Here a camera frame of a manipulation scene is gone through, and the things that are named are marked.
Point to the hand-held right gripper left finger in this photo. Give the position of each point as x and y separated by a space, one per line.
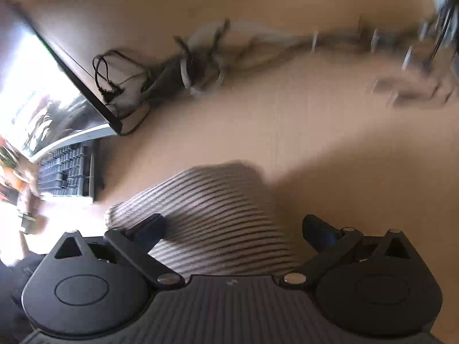
152 227

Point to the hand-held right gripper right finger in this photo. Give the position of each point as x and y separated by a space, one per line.
317 231

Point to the striped grey knit garment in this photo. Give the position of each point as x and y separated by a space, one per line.
222 215

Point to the black keyboard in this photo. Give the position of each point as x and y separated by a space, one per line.
64 172

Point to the computer monitor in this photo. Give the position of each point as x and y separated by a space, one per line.
46 89

